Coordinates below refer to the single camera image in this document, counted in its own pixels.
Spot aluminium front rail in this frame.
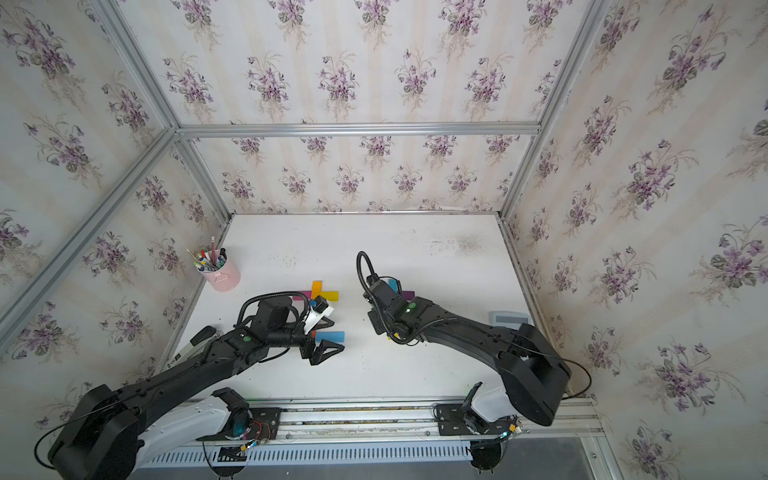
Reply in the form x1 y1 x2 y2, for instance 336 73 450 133
249 396 607 445

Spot yellow block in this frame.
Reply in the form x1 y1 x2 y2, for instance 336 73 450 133
321 291 339 302

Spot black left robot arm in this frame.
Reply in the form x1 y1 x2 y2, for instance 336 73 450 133
47 292 344 479

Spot magenta block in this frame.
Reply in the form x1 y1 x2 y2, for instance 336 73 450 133
293 291 312 301

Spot light blue calculator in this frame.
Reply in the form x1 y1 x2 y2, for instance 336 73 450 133
489 311 533 330

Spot white black stapler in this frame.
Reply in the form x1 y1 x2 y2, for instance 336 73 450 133
166 326 219 369

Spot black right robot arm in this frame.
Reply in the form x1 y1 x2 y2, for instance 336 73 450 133
361 276 572 427

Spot pink pen cup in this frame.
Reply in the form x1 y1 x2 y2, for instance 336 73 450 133
201 260 241 293

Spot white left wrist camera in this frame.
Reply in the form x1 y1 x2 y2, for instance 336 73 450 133
303 295 334 334

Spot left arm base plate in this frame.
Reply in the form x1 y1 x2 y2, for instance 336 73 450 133
198 408 282 443

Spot light blue long block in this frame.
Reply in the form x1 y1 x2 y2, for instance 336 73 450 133
323 331 345 343

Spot pens in cup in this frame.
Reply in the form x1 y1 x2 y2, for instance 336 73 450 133
186 236 228 273

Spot orange-yellow long block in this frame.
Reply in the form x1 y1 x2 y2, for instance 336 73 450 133
311 280 322 299

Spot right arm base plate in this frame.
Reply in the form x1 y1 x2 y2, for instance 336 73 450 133
432 403 518 437

